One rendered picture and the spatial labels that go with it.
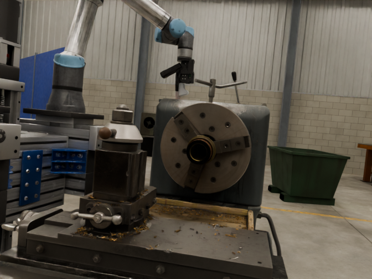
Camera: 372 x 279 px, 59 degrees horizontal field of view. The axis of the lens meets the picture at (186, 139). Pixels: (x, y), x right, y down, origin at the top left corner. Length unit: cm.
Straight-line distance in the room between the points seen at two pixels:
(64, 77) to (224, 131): 66
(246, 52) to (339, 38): 288
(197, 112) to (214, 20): 1058
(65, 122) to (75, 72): 20
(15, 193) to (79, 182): 25
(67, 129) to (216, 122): 58
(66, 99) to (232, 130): 65
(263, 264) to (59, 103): 104
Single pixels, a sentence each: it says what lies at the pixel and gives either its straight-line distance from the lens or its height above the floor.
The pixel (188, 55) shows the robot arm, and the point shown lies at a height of 149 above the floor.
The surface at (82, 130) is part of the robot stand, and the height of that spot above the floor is 110.
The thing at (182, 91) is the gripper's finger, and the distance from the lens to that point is 164.
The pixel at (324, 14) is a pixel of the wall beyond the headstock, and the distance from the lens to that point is 1190.
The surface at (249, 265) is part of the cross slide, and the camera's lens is 51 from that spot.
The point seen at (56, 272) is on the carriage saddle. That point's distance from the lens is 59.
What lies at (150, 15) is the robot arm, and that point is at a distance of 151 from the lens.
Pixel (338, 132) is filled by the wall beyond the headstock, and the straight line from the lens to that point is 1145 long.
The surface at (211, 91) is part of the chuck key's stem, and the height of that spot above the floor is 128.
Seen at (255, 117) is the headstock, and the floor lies 120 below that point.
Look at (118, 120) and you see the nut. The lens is 58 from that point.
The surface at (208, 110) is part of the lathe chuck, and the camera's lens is 113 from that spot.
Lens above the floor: 116
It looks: 3 degrees down
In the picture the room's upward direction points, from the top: 5 degrees clockwise
